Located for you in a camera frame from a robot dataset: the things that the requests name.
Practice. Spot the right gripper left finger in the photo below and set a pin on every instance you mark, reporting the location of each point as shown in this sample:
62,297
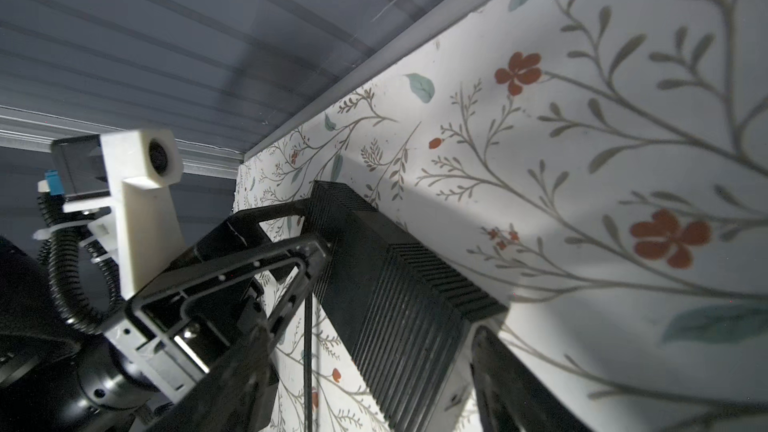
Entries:
219,377

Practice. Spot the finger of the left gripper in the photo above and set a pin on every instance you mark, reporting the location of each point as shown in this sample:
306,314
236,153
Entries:
240,232
174,298

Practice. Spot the floral patterned table mat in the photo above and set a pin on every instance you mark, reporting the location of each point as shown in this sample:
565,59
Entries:
600,166

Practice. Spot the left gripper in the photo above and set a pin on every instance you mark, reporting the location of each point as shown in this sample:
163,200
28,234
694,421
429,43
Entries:
98,389

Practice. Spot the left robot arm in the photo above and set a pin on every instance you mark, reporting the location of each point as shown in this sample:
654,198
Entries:
46,317

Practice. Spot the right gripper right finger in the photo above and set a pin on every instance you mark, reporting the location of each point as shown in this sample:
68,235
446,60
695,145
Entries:
509,396

